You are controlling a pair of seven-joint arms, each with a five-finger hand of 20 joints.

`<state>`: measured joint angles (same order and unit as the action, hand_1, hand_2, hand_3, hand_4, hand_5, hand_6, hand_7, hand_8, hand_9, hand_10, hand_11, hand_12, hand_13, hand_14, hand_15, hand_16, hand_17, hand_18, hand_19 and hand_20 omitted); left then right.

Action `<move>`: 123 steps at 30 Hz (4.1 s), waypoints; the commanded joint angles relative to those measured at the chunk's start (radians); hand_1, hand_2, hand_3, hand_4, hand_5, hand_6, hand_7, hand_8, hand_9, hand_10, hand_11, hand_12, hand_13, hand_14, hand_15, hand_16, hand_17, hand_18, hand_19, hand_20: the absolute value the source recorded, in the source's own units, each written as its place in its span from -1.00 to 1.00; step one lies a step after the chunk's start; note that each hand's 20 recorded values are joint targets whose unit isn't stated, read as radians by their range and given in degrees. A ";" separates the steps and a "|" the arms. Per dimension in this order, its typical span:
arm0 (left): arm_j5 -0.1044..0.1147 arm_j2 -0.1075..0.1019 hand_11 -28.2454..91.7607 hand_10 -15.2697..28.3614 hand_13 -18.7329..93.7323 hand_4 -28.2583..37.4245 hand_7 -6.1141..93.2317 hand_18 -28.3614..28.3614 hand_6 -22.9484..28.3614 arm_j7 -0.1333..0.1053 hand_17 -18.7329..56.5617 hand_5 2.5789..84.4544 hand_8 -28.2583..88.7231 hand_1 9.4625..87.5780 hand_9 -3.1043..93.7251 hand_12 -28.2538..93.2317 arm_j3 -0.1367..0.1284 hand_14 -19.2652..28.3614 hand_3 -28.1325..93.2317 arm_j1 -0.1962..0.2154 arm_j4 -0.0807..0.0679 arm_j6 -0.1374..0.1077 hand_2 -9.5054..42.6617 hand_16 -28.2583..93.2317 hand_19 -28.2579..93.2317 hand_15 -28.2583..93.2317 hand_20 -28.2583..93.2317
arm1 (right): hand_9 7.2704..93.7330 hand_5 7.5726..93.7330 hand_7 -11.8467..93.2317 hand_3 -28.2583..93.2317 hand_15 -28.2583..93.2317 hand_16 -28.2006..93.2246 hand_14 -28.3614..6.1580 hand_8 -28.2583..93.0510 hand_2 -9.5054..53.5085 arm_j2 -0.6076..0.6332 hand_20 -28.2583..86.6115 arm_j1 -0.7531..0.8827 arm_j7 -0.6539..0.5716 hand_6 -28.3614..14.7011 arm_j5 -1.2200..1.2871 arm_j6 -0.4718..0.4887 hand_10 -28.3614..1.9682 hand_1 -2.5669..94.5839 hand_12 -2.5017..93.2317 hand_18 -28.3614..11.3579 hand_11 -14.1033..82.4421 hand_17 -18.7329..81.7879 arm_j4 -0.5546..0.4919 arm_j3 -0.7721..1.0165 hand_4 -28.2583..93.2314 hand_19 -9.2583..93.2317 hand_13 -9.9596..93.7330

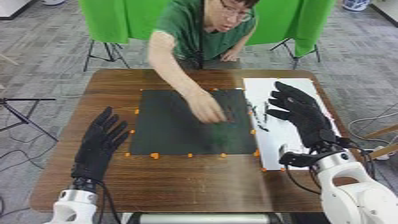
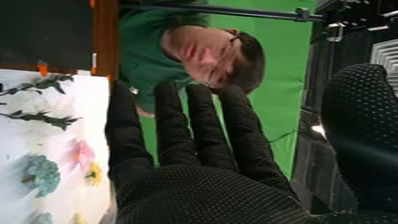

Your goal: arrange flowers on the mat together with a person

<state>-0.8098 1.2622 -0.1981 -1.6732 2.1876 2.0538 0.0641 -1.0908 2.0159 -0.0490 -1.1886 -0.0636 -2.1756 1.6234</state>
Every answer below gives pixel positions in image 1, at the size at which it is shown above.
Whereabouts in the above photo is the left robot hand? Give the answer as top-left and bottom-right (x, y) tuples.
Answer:
(69, 106), (131, 183)

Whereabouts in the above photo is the blue and white vase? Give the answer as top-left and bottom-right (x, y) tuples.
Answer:
(341, 0), (373, 13)

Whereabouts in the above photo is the black tripod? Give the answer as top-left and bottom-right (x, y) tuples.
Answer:
(0, 97), (62, 143)

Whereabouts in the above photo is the dark mat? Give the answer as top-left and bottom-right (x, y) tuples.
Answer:
(128, 88), (261, 157)

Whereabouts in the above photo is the black cable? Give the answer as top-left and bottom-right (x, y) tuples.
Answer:
(282, 164), (325, 196)

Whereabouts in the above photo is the white sheet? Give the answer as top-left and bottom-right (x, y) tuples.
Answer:
(241, 77), (346, 172)

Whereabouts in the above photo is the black cloth stand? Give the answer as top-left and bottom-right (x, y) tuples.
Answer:
(81, 39), (133, 73)
(268, 37), (323, 71)

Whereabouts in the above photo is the pale grey bar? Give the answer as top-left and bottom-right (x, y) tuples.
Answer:
(126, 213), (284, 224)

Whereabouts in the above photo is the person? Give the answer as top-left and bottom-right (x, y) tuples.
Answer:
(145, 0), (263, 125)

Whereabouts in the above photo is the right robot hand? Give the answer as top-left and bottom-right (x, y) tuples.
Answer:
(264, 80), (346, 148)

